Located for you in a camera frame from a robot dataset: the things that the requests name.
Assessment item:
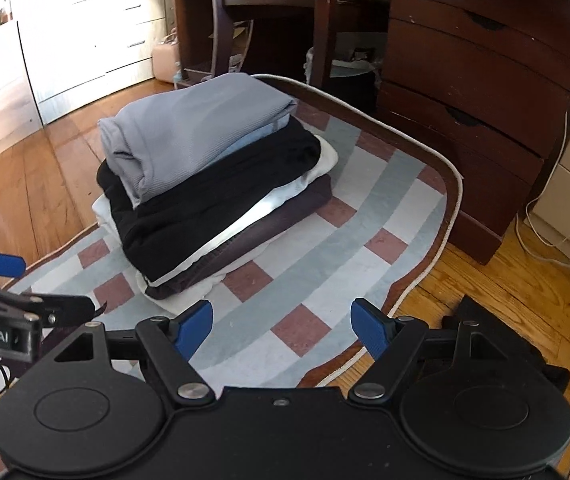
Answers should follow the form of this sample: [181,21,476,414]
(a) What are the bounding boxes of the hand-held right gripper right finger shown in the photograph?
[347,297,516,407]

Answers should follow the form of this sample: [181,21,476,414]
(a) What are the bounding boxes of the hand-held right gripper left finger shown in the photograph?
[55,300,216,408]

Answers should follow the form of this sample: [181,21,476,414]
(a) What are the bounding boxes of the grey knit sweater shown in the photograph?
[97,72,298,206]

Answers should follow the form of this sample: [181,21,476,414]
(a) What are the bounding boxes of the checked rug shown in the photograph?
[0,74,466,461]

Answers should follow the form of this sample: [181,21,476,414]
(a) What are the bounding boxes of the black folded garment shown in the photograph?
[96,120,322,281]

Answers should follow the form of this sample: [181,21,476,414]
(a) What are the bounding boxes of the brown folded garment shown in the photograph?
[145,175,334,301]

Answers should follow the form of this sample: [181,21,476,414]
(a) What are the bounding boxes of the black cloth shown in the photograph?
[440,295,570,397]

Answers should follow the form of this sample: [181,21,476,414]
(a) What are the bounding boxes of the wooden desk drawer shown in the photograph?
[389,0,570,92]
[415,125,533,267]
[376,80,546,186]

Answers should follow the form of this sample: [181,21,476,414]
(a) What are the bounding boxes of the light blue folded garment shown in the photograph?
[215,117,290,161]

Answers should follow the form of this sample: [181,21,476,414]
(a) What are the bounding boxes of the black waste bin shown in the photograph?
[305,47,384,114]

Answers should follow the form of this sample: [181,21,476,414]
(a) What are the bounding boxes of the white drawer cabinet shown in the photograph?
[10,0,172,127]

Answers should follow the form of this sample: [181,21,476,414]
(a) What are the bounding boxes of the pale pink bag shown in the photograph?
[152,30,184,84]

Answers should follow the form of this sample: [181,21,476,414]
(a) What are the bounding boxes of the wooden desk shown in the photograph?
[172,0,570,267]

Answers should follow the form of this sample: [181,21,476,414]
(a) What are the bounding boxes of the wooden chair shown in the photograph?
[207,0,342,90]

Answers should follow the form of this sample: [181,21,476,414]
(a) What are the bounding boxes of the white cable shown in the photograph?
[515,105,570,267]

